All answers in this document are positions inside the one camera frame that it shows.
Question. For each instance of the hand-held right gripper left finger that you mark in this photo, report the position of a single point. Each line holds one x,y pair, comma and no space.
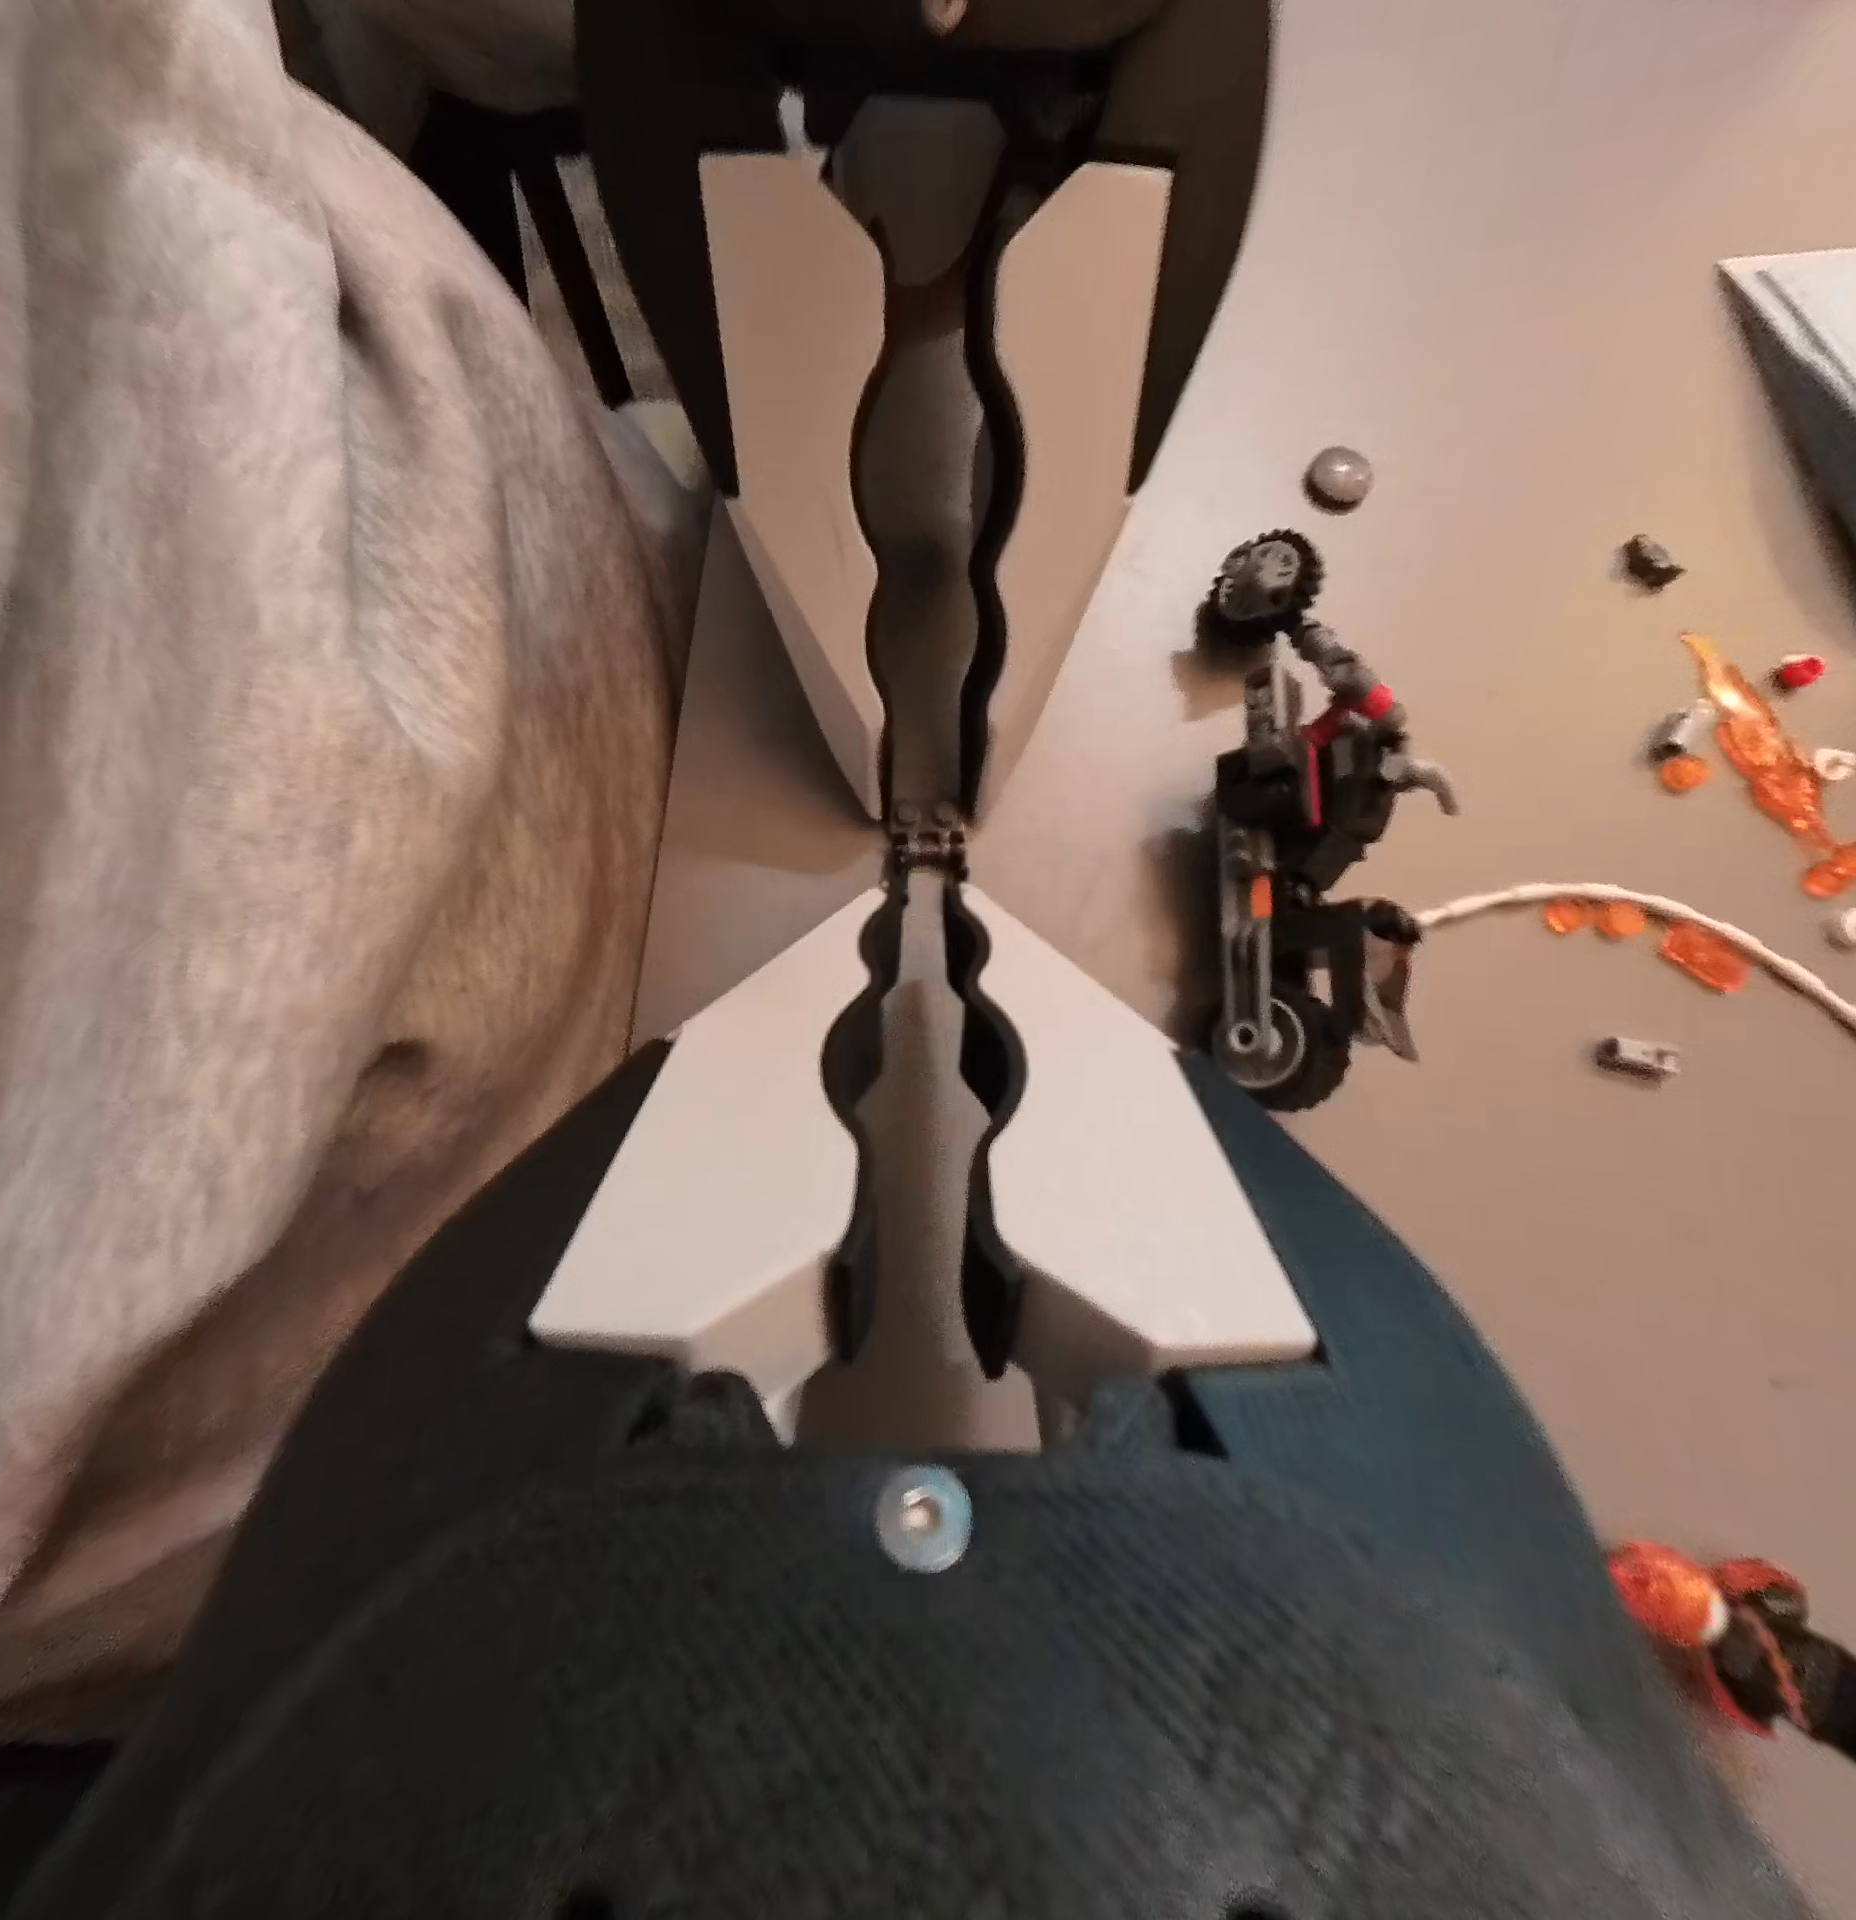
702,1201

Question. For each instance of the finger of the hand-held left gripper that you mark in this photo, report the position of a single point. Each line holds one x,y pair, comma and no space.
784,449
1085,449

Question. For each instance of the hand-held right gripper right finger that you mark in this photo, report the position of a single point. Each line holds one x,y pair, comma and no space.
1153,1201

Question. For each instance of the small black lego assembly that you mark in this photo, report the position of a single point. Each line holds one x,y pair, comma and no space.
923,840

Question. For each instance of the lego instruction booklet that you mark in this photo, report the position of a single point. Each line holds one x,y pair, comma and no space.
1827,389

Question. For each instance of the grey round lego tile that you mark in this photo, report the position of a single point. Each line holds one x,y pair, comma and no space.
1341,477

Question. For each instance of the black lego motorcycle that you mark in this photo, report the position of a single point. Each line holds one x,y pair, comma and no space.
1318,840

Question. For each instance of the grey lego pin connector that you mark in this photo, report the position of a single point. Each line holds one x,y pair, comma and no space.
1637,1058

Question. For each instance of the small dark lego piece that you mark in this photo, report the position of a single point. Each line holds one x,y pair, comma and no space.
1654,563

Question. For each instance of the orange rectangular lego tile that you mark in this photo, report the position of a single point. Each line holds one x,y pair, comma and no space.
1703,957

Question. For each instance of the grey lego clip piece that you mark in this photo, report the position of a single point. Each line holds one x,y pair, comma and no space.
1681,731

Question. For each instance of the branched orange lego flame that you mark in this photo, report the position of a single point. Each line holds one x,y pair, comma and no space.
1762,743

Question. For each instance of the black flaming lego minifigure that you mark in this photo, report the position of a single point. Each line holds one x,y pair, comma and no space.
1737,1651

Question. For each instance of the red round lego stud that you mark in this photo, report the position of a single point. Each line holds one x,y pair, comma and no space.
1798,675

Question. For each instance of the black chair frame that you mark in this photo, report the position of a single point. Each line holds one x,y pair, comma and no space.
569,270

